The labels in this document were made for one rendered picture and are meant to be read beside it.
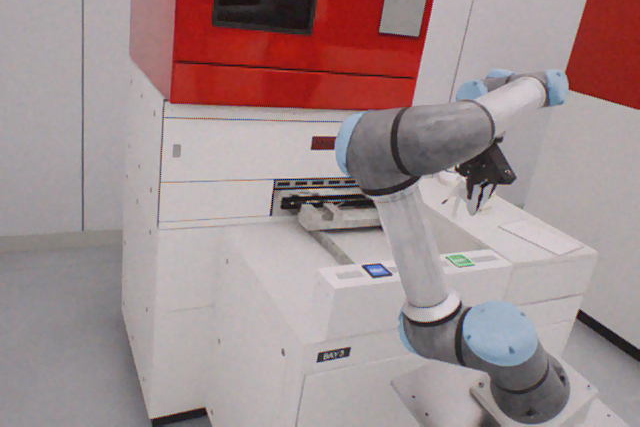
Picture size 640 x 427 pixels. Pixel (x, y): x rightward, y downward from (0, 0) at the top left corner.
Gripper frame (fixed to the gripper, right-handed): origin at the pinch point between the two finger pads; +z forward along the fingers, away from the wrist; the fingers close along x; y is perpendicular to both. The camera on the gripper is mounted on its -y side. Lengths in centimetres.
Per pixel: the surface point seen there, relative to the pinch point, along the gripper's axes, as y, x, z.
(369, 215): 47, -2, 23
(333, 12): 54, 20, -41
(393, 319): -4.0, 21.5, 25.9
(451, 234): 21.4, -15.1, 18.1
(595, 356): 44, -156, 111
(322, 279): 1.9, 40.0, 15.8
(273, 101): 54, 35, -14
